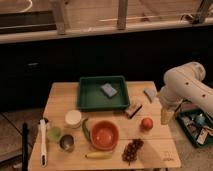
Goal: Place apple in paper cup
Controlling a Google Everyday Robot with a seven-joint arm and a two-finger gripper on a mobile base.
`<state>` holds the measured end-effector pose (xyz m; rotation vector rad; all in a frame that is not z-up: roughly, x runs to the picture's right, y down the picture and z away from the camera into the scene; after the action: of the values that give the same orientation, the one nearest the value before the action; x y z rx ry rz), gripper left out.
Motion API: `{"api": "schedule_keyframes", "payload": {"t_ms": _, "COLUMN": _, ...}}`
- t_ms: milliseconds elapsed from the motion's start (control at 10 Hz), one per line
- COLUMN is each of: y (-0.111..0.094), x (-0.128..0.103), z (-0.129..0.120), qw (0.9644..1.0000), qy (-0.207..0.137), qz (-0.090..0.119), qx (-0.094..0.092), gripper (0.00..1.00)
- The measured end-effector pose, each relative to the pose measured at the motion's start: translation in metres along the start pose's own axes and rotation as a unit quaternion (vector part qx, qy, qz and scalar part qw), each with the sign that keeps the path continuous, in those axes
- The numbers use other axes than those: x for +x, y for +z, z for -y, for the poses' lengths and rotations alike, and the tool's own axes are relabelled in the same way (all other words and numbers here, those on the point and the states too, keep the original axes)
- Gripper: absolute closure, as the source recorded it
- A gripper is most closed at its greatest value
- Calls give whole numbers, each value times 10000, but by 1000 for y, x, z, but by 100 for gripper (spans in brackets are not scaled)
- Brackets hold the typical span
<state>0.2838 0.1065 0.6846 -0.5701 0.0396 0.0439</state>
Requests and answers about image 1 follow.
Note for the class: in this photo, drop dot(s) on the green plastic tray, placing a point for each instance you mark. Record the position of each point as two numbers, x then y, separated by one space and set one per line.
92 98

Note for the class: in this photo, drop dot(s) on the orange bowl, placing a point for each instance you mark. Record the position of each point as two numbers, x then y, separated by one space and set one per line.
104 135

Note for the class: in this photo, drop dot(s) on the green bin with clutter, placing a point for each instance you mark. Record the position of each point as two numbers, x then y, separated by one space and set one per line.
197 126

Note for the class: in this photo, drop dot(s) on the black pole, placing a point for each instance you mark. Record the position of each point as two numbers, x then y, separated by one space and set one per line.
24 147

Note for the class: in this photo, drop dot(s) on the green chili pepper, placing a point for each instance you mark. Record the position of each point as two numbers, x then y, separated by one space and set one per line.
85 130

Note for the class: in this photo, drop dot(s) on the grey wedge object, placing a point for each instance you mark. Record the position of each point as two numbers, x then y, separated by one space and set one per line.
151 94

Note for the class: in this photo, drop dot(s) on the blue sponge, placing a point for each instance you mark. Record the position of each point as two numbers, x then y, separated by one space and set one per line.
109 90

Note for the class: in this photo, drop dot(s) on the brown black block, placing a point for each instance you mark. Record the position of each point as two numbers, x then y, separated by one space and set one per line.
132 110

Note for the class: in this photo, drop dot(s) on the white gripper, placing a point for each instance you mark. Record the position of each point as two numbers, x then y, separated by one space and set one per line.
166 114

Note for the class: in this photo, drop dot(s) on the green plastic cup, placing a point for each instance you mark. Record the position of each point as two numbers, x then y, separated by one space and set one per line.
54 134

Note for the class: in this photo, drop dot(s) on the small metal cup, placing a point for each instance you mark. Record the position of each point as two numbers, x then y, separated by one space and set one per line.
67 143

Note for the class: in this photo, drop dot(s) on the yellow banana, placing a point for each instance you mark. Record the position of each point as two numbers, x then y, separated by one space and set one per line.
98 155

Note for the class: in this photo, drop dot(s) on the red apple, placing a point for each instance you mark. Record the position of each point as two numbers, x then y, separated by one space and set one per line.
146 124

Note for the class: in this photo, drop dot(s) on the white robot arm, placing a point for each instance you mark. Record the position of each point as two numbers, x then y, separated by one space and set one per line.
185 82

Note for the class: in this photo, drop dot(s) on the dark red grapes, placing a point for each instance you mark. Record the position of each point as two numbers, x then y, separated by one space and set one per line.
130 152

